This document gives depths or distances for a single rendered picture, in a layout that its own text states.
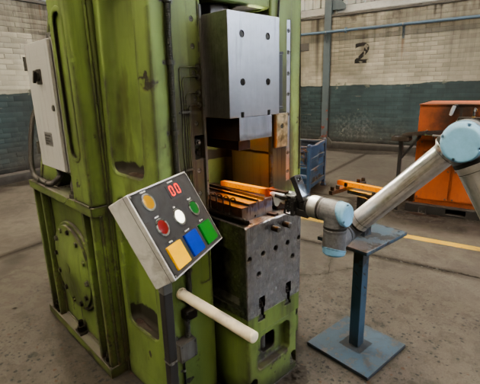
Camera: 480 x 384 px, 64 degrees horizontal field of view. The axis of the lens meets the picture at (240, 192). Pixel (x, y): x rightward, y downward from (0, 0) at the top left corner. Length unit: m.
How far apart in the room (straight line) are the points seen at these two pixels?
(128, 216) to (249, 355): 1.05
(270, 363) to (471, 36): 7.74
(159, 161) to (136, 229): 0.46
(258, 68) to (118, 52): 0.61
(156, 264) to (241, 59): 0.87
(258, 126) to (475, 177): 0.83
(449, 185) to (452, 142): 3.69
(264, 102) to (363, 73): 7.63
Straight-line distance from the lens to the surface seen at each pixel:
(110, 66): 1.85
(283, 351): 2.18
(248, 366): 1.99
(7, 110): 7.54
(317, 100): 9.63
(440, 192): 4.99
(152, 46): 1.52
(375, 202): 1.55
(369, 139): 9.27
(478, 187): 1.32
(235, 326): 1.50
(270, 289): 1.87
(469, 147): 1.28
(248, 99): 1.62
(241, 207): 1.67
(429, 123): 4.89
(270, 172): 1.98
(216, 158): 2.15
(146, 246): 1.14
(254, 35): 1.66
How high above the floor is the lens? 1.49
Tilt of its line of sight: 15 degrees down
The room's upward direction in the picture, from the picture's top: 1 degrees counter-clockwise
